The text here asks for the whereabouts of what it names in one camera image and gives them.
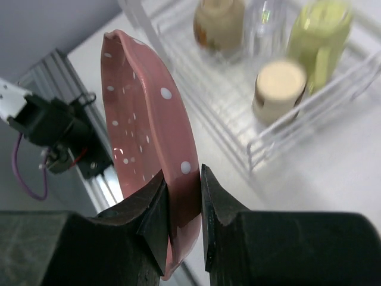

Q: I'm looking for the aluminium rail frame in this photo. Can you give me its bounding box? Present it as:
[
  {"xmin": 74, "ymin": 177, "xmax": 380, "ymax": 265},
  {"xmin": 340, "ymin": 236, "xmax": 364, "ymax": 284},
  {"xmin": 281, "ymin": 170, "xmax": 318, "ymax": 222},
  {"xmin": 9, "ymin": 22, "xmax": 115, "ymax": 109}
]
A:
[{"xmin": 20, "ymin": 51, "xmax": 169, "ymax": 285}]

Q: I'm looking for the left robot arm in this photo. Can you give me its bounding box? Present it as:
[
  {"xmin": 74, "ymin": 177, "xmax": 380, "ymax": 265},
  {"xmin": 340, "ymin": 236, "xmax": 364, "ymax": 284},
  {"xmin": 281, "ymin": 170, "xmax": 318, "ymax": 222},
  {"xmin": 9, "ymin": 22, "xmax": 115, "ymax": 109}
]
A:
[{"xmin": 1, "ymin": 79, "xmax": 94, "ymax": 150}]

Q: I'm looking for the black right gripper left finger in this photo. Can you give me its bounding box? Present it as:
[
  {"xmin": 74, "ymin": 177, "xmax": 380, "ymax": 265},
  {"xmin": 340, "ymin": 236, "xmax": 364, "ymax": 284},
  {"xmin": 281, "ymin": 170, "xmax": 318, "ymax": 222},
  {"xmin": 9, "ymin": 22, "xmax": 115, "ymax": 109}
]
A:
[{"xmin": 1, "ymin": 172, "xmax": 168, "ymax": 285}]

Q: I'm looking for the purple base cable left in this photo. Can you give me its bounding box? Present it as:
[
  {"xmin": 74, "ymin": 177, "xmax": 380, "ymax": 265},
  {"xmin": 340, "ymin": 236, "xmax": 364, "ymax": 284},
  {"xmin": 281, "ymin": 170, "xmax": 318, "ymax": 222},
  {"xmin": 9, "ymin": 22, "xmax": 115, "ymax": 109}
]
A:
[{"xmin": 11, "ymin": 132, "xmax": 49, "ymax": 201}]

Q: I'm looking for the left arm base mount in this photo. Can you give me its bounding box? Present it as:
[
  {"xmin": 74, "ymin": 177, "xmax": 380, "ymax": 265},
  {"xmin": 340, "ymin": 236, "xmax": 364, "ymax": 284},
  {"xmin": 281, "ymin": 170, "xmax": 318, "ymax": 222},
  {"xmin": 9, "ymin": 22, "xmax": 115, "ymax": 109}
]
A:
[{"xmin": 42, "ymin": 92, "xmax": 113, "ymax": 179}]

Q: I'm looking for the pink dotted plate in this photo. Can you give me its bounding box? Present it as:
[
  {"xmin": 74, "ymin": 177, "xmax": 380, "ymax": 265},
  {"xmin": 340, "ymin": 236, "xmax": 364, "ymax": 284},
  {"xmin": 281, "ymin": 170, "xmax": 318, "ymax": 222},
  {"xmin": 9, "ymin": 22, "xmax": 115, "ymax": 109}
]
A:
[{"xmin": 101, "ymin": 30, "xmax": 202, "ymax": 279}]

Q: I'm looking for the beige bowl with flower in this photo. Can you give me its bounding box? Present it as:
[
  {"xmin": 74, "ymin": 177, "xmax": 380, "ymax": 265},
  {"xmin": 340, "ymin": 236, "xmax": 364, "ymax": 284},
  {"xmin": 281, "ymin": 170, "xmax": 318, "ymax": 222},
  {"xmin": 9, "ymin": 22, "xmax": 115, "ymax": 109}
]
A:
[{"xmin": 193, "ymin": 0, "xmax": 246, "ymax": 58}]

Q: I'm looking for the yellow-green mug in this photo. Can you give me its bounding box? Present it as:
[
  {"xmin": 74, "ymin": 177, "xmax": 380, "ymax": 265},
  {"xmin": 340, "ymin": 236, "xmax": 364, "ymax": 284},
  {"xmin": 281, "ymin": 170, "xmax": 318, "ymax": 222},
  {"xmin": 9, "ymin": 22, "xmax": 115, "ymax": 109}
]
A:
[{"xmin": 287, "ymin": 1, "xmax": 353, "ymax": 95}]

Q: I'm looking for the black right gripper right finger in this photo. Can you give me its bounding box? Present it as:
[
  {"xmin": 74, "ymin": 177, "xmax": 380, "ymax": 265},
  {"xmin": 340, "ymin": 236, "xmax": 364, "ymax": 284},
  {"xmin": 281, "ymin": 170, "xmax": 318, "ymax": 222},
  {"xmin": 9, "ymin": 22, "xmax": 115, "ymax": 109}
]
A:
[{"xmin": 201, "ymin": 166, "xmax": 380, "ymax": 285}]

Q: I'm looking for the white wire dish rack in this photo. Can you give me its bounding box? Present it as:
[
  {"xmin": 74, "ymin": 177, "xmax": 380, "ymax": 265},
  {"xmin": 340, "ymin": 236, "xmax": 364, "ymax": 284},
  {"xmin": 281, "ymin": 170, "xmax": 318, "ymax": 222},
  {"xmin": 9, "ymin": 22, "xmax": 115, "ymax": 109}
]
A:
[{"xmin": 119, "ymin": 1, "xmax": 380, "ymax": 172}]

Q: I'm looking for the clear drinking glass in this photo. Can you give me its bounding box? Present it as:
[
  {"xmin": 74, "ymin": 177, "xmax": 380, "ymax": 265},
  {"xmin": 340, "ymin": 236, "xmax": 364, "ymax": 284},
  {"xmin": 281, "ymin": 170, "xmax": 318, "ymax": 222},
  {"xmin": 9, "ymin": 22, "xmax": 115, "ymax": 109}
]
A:
[{"xmin": 243, "ymin": 0, "xmax": 288, "ymax": 60}]

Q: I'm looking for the small steel cup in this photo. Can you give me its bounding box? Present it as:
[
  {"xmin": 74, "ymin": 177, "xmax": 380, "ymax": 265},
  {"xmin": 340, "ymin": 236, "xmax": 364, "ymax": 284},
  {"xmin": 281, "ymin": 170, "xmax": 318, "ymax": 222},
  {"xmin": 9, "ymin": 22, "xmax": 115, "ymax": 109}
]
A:
[{"xmin": 252, "ymin": 58, "xmax": 307, "ymax": 126}]

